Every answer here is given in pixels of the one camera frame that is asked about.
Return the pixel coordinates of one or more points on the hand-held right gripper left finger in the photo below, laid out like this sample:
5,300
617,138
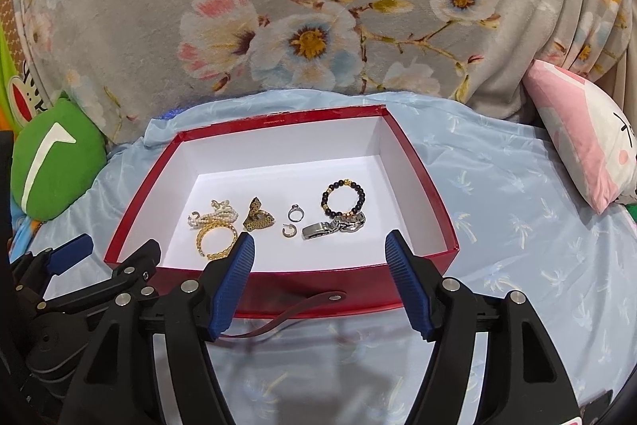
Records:
234,285

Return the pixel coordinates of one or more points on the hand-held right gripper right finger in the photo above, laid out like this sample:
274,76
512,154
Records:
410,285

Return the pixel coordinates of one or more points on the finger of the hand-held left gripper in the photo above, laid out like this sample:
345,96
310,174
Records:
74,250
134,263

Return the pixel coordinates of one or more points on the gold watch band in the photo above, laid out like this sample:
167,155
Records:
259,218

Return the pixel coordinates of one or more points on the gold hoop earring with pearl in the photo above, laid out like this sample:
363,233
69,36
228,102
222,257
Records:
192,217

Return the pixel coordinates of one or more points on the silver metal watch band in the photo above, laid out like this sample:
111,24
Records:
318,231

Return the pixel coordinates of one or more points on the green pillow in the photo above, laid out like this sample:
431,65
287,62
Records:
54,156

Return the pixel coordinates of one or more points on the light blue bed sheet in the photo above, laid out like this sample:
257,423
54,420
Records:
497,206

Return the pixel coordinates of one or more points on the pink and white pillow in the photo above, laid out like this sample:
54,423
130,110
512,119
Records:
572,121

